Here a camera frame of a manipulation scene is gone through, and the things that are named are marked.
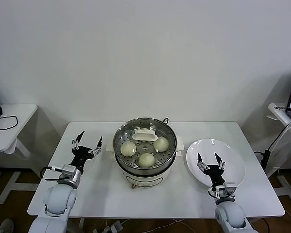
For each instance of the stainless steel steamer basket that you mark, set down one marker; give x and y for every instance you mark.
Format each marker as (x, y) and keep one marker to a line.
(145, 172)

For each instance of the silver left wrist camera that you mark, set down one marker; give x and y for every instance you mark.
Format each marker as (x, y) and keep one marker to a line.
(69, 172)

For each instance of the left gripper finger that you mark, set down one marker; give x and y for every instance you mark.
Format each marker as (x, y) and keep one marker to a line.
(75, 143)
(99, 146)

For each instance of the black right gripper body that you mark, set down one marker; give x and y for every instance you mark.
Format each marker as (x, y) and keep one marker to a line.
(215, 174)

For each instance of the white steamed baozi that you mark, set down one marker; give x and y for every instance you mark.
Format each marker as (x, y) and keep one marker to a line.
(161, 143)
(146, 160)
(128, 148)

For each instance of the glass pot lid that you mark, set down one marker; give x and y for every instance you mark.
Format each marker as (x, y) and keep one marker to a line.
(144, 134)

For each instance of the white side table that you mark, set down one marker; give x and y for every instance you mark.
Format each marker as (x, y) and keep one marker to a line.
(14, 136)

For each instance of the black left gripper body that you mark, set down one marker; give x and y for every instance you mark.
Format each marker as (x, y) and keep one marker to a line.
(81, 154)

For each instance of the grey shoe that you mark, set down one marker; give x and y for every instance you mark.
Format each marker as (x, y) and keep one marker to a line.
(6, 225)

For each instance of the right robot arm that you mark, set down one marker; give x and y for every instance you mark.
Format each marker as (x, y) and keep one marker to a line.
(230, 216)

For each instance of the white power strip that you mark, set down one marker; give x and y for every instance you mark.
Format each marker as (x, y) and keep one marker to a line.
(114, 228)

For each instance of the white side desk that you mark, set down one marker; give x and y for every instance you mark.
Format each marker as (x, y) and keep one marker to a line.
(275, 114)

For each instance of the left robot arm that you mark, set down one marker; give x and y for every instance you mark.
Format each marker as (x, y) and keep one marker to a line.
(58, 199)

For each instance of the white round plate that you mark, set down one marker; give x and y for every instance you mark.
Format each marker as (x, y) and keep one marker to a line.
(232, 155)

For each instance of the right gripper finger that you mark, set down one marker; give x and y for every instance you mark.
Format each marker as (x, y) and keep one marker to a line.
(221, 164)
(200, 162)

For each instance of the white printed label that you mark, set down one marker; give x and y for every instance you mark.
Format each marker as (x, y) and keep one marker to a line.
(279, 108)

